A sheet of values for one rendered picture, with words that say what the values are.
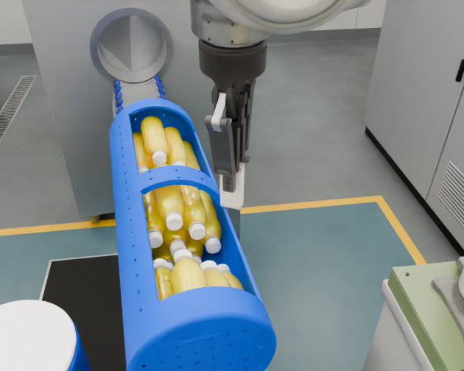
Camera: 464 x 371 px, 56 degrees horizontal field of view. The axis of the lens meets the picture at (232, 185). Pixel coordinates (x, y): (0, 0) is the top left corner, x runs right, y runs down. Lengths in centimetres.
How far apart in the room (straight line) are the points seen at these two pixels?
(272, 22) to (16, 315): 97
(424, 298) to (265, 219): 183
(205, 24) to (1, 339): 83
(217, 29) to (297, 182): 274
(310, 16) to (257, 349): 72
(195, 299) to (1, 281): 205
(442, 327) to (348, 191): 217
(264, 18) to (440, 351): 88
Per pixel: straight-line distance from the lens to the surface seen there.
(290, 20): 26
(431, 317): 109
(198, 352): 85
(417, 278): 115
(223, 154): 52
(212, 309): 78
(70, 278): 241
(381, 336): 130
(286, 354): 221
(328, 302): 242
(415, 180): 315
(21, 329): 110
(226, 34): 46
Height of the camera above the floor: 185
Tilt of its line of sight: 37 degrees down
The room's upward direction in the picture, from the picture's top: straight up
